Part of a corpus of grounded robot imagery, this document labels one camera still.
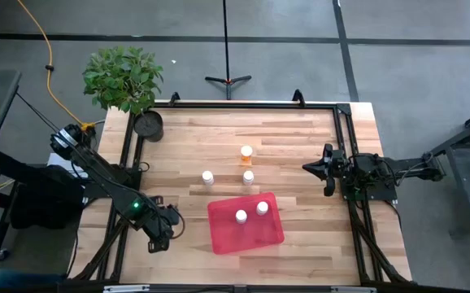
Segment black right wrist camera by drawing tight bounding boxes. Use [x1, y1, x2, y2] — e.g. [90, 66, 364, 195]
[322, 142, 338, 163]

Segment black tripod stand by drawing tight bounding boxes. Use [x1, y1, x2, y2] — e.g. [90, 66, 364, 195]
[204, 0, 253, 101]

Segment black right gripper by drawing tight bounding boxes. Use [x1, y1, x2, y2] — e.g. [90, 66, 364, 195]
[302, 156, 349, 197]

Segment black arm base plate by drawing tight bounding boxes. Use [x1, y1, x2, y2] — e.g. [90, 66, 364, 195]
[342, 168, 399, 203]
[83, 167, 143, 200]

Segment green potted plant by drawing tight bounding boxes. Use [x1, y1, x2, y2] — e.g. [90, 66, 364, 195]
[81, 45, 165, 143]

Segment black aluminium table frame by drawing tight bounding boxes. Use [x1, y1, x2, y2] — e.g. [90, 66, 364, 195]
[67, 89, 414, 293]

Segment silver metal bracket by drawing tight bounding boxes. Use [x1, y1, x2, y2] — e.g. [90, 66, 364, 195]
[331, 286, 377, 293]
[103, 284, 151, 293]

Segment yellow cable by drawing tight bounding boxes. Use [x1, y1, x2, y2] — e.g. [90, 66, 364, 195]
[15, 0, 97, 133]

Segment black bag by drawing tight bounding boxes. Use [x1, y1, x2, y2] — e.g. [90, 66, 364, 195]
[10, 164, 88, 230]

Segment red plastic basket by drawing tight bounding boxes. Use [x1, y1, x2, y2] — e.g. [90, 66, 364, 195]
[207, 191, 285, 256]

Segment white cardboard box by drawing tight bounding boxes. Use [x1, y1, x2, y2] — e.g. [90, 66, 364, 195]
[46, 152, 82, 178]

